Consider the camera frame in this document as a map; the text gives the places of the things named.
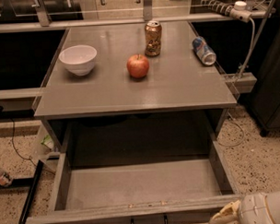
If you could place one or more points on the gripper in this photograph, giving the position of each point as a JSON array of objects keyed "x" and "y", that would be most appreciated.
[{"x": 253, "y": 209}]

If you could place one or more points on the grey top drawer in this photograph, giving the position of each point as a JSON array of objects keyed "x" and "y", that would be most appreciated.
[{"x": 168, "y": 165}]

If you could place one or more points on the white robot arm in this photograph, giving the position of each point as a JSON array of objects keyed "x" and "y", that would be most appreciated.
[{"x": 258, "y": 208}]

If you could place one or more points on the dark cabinet on right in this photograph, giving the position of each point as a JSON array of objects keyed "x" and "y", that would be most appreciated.
[{"x": 264, "y": 99}]

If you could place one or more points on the blue white soda can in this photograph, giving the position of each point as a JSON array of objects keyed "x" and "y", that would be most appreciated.
[{"x": 204, "y": 52}]

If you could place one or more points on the red apple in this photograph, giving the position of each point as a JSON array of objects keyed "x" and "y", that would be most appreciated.
[{"x": 137, "y": 66}]

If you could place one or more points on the grey cabinet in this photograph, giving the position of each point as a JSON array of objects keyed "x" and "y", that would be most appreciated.
[{"x": 176, "y": 80}]

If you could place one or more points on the green white bag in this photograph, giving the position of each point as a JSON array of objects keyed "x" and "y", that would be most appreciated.
[{"x": 48, "y": 142}]

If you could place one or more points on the gold soda can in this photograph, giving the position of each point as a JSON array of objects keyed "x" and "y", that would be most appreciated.
[{"x": 153, "y": 32}]

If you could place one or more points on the black bar on floor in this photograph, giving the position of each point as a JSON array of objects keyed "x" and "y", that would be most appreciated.
[{"x": 32, "y": 191}]

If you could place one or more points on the white power strip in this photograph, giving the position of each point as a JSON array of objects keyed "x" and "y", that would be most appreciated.
[{"x": 227, "y": 10}]

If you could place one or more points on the white ceramic bowl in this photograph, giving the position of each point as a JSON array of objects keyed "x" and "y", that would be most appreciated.
[{"x": 78, "y": 59}]

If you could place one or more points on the plastic bottle on floor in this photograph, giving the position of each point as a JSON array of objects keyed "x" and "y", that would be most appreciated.
[{"x": 5, "y": 179}]

